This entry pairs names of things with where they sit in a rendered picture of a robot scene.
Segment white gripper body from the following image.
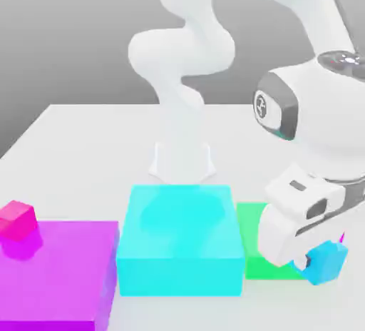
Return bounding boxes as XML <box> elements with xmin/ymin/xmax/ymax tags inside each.
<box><xmin>257</xmin><ymin>203</ymin><xmax>347</xmax><ymax>268</ymax></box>

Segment small blue cube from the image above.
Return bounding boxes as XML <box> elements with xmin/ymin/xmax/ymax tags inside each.
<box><xmin>287</xmin><ymin>240</ymin><xmax>349</xmax><ymax>286</ymax></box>

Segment small pink cube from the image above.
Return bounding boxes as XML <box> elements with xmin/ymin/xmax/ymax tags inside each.
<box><xmin>0</xmin><ymin>200</ymin><xmax>39</xmax><ymax>243</ymax></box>

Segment large green box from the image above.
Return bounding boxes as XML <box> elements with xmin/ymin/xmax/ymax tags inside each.
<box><xmin>235</xmin><ymin>202</ymin><xmax>309</xmax><ymax>281</ymax></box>

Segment large cyan box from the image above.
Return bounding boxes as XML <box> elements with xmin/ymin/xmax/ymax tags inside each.
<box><xmin>115</xmin><ymin>184</ymin><xmax>247</xmax><ymax>297</ymax></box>

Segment large magenta box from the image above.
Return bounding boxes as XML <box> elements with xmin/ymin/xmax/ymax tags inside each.
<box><xmin>0</xmin><ymin>220</ymin><xmax>120</xmax><ymax>331</ymax></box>

